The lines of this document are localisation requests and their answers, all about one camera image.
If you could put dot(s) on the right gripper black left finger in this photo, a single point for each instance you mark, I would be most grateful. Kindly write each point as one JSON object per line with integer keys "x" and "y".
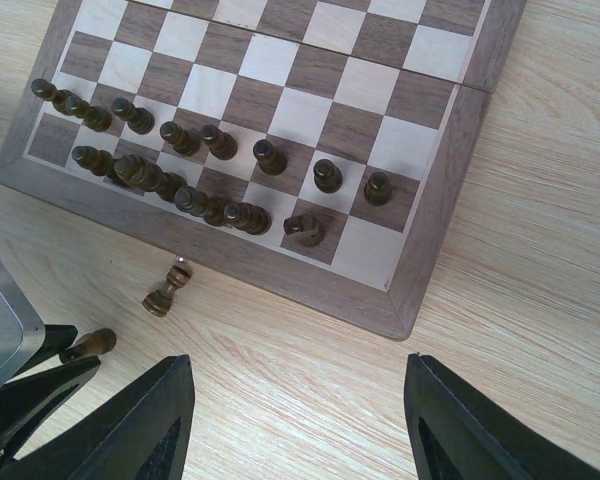
{"x": 140, "y": 433}

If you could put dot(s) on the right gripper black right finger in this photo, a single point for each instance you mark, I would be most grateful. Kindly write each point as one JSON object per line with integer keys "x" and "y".
{"x": 456, "y": 432}

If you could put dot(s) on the dark chess pawn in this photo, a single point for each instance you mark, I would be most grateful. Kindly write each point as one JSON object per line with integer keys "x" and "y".
{"x": 271, "y": 160}
{"x": 327, "y": 176}
{"x": 377, "y": 189}

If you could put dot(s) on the dark chess piece tall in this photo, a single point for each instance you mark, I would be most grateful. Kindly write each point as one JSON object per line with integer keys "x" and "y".
{"x": 196, "y": 203}

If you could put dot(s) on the wooden chess board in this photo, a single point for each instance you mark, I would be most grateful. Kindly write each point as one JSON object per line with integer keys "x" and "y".
{"x": 314, "y": 149}

